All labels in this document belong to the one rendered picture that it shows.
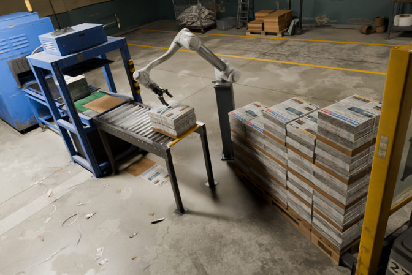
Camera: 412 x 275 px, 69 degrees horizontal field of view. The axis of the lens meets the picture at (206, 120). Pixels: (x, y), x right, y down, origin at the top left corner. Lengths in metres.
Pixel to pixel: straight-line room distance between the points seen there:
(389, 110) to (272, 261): 1.71
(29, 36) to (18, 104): 1.15
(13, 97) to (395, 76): 5.45
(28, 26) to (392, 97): 5.37
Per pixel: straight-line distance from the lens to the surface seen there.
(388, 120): 1.59
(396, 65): 1.48
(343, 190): 2.31
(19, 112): 6.01
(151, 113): 2.98
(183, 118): 2.85
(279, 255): 2.86
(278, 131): 2.55
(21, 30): 5.87
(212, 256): 2.88
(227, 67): 3.13
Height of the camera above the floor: 2.29
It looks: 29 degrees down
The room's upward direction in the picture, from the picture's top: 9 degrees counter-clockwise
